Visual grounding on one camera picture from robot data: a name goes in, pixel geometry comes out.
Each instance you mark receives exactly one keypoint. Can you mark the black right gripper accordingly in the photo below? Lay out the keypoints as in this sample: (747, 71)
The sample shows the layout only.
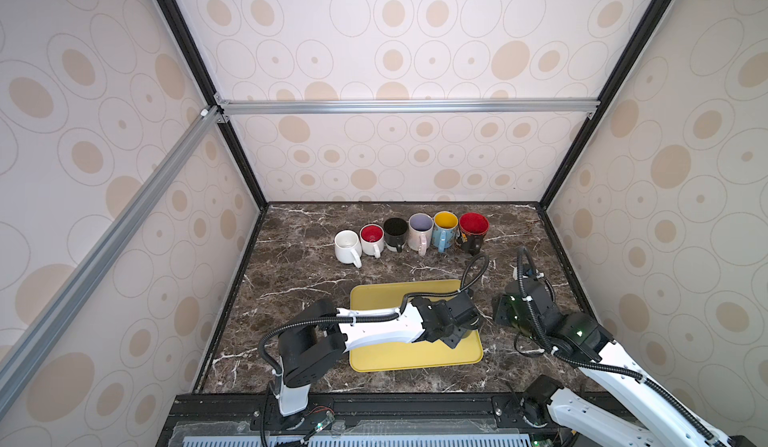
(500, 308)

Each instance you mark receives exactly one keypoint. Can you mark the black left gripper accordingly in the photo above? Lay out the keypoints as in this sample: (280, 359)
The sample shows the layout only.
(455, 340)

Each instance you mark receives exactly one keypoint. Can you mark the blue mug yellow inside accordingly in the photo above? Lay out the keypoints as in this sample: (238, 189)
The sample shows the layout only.
(444, 230)

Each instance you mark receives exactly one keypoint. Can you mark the pink iridescent mug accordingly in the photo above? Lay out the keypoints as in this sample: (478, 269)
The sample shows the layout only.
(420, 226)

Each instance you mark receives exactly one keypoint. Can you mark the black mug white base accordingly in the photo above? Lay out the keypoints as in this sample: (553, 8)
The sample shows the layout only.
(395, 234)

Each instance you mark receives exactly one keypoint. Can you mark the white mug front row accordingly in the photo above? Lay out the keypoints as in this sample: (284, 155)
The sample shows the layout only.
(372, 240)

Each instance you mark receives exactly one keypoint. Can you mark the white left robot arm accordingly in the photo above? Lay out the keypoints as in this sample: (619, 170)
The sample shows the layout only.
(303, 350)

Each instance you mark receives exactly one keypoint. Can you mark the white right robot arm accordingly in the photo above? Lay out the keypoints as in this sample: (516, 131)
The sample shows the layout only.
(578, 340)

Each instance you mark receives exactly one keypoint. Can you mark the yellow plastic tray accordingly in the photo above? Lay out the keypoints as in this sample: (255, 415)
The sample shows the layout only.
(401, 356)

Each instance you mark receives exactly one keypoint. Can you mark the black base frame rail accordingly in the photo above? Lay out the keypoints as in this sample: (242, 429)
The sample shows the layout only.
(424, 419)

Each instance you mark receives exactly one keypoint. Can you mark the aluminium rail back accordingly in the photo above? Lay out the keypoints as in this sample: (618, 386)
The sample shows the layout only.
(409, 106)

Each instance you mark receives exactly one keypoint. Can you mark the aluminium rail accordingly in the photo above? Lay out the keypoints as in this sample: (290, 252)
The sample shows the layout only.
(34, 346)
(409, 106)

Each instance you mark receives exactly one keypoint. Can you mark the black corner frame post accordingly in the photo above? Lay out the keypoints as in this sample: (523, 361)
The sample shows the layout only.
(648, 24)

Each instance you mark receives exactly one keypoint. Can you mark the aluminium rail left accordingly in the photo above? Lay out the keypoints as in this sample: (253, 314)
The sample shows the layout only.
(34, 346)

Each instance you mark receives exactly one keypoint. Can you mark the black left corner post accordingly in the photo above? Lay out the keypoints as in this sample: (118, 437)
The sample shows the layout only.
(190, 51)

